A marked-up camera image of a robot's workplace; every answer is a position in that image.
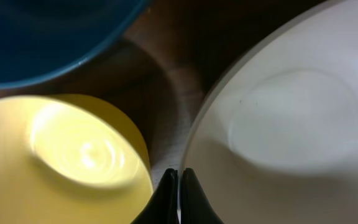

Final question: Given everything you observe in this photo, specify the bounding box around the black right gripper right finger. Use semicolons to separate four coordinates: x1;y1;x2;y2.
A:
180;168;223;224

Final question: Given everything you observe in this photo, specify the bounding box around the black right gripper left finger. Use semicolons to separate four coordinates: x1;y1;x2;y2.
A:
132;168;179;224

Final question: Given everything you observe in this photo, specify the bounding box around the small yellow bowl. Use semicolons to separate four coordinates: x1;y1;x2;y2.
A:
0;94;154;223

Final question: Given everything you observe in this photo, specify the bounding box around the dark blue bowl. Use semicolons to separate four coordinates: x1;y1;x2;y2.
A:
0;0;149;89

